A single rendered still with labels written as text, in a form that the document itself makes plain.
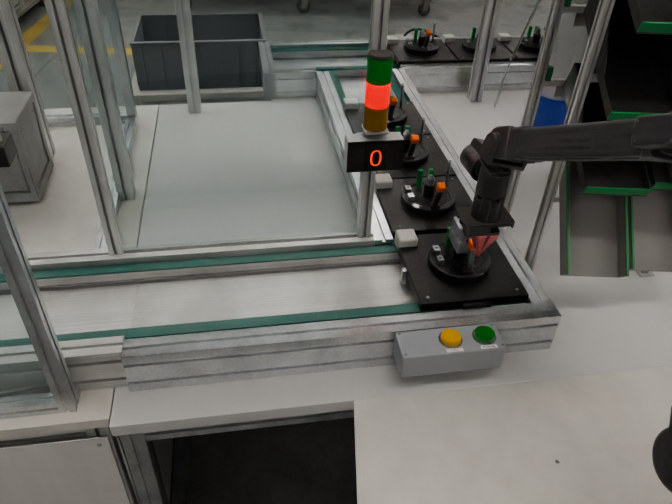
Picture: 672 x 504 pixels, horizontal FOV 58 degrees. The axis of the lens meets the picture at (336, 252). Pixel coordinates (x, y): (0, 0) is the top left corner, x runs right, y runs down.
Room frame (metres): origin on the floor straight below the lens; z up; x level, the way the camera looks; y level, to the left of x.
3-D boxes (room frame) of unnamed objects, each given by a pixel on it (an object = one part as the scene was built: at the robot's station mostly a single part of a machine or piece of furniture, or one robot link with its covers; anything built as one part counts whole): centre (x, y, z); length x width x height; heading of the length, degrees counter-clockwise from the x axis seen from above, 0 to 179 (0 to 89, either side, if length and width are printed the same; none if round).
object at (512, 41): (2.52, -0.79, 1.01); 0.24 x 0.24 x 0.13; 11
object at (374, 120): (1.15, -0.07, 1.28); 0.05 x 0.05 x 0.05
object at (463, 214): (0.99, -0.29, 1.18); 0.10 x 0.07 x 0.07; 101
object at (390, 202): (1.32, -0.23, 1.01); 0.24 x 0.24 x 0.13; 11
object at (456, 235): (1.07, -0.28, 1.06); 0.08 x 0.04 x 0.07; 11
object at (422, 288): (1.06, -0.28, 0.96); 0.24 x 0.24 x 0.02; 11
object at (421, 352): (0.84, -0.23, 0.93); 0.21 x 0.07 x 0.06; 101
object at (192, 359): (0.86, -0.04, 0.91); 0.89 x 0.06 x 0.11; 101
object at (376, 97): (1.15, -0.07, 1.33); 0.05 x 0.05 x 0.05
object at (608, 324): (1.50, -0.20, 0.84); 1.50 x 1.41 x 0.03; 101
